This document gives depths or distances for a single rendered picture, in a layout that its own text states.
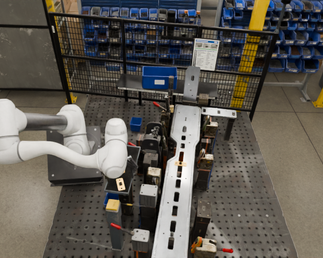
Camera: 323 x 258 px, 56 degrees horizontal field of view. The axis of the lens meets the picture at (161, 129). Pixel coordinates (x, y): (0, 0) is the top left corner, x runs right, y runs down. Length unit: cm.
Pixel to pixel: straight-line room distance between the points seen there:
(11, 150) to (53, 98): 294
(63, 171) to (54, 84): 215
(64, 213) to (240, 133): 164
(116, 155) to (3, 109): 62
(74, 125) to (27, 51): 222
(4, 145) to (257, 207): 169
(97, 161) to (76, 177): 100
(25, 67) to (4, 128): 271
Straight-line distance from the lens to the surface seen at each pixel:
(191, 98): 262
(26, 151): 159
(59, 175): 237
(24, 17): 395
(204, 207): 186
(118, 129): 140
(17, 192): 343
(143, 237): 170
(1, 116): 164
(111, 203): 170
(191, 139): 227
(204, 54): 271
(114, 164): 130
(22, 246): 307
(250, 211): 233
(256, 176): 254
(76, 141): 207
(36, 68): 426
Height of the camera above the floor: 256
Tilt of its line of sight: 42 degrees down
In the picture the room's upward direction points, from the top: 3 degrees clockwise
